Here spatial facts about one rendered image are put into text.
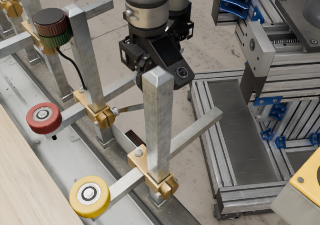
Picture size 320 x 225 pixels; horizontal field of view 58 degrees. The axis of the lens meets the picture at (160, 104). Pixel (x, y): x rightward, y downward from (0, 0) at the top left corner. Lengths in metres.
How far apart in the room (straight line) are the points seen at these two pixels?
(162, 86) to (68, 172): 0.63
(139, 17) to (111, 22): 2.16
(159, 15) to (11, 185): 0.46
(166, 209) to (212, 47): 1.74
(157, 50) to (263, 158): 1.10
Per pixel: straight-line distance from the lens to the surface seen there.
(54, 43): 0.59
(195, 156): 1.71
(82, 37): 0.63
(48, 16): 0.59
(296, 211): 0.33
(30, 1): 0.84
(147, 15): 0.49
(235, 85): 1.81
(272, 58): 0.82
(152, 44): 0.53
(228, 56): 2.32
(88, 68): 0.68
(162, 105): 0.46
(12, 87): 1.31
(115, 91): 0.85
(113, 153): 0.90
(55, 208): 0.64
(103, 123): 0.78
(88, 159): 1.00
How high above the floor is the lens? 1.47
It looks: 50 degrees down
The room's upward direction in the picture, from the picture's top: straight up
